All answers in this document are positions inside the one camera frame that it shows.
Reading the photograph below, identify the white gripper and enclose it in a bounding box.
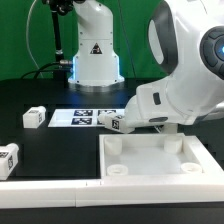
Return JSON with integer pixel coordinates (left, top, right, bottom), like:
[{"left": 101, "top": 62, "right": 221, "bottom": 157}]
[{"left": 123, "top": 94, "right": 169, "bottom": 132}]

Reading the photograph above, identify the white square tabletop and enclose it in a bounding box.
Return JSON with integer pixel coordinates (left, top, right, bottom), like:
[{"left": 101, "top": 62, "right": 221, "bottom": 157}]
[{"left": 99, "top": 133, "right": 224, "bottom": 178}]

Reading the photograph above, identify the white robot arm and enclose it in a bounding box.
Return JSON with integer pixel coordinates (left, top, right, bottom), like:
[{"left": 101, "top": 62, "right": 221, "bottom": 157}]
[{"left": 69, "top": 0, "right": 224, "bottom": 133}]

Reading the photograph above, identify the white marker sheet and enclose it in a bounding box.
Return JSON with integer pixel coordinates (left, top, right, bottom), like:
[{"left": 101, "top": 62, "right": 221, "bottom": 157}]
[{"left": 49, "top": 109, "right": 124, "bottom": 127}]

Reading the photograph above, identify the white L-shaped fence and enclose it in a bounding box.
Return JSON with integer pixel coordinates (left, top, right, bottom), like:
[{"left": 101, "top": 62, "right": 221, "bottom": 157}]
[{"left": 0, "top": 174, "right": 224, "bottom": 208}]

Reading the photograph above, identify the black cable bundle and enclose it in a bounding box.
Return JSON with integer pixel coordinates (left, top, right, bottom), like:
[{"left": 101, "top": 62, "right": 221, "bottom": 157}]
[{"left": 20, "top": 61, "right": 74, "bottom": 80}]

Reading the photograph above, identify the black camera pole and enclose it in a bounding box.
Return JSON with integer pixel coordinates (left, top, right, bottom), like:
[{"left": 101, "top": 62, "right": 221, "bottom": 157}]
[{"left": 42, "top": 0, "right": 73, "bottom": 79}]

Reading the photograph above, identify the grey cable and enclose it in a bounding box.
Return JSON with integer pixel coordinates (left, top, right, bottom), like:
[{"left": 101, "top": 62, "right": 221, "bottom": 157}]
[{"left": 25, "top": 0, "right": 44, "bottom": 79}]

